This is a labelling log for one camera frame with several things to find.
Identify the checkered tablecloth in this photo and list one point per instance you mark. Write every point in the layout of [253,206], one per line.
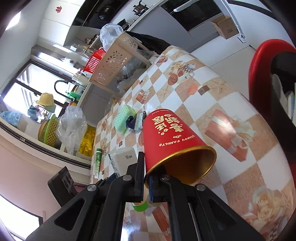
[251,174]

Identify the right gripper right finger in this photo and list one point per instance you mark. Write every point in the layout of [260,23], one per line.
[197,213]

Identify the red plastic basket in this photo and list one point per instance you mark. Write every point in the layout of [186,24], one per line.
[94,60]

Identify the beige perforated storage rack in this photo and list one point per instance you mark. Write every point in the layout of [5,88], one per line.
[118,54]

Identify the dark blue small wrapper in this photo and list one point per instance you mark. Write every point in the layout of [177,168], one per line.
[130,122]

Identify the red paper cup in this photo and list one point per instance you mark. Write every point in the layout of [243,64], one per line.
[171,144]

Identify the cardboard box on floor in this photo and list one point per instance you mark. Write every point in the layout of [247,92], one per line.
[225,26]

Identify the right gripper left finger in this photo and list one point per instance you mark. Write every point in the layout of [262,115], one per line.
[96,213]

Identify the gold foil bag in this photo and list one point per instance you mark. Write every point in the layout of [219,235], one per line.
[86,145]

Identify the yellow bowl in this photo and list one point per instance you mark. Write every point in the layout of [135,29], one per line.
[46,99]

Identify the green toothpaste tube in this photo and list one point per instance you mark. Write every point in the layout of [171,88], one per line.
[97,163]

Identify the black range hood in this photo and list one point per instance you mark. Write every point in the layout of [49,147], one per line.
[96,14]

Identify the small pot on stove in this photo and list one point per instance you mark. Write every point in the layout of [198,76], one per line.
[140,9]

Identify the green sponge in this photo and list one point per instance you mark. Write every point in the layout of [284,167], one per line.
[121,118]

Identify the green yellow colander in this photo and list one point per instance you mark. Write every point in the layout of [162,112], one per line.
[48,131]

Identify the white flat carton box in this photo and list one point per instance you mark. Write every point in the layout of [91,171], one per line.
[121,158]

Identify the red trash bin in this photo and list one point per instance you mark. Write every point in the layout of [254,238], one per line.
[273,65]

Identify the black plastic bag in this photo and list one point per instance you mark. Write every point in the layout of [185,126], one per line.
[152,43]

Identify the crumpled clear plastic bag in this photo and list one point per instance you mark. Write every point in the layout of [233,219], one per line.
[71,128]

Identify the built-in black oven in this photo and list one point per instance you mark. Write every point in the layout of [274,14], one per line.
[193,15]

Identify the clear plastic bag on rack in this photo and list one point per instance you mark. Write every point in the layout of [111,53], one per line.
[108,34]

